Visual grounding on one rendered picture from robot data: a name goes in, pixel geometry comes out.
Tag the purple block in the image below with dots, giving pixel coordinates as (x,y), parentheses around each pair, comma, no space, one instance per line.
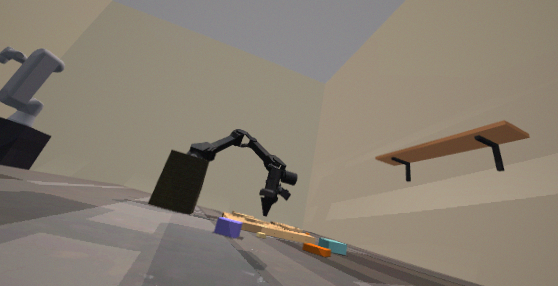
(228,227)

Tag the light blue flat block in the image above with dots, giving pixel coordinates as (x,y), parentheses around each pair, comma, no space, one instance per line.
(333,245)

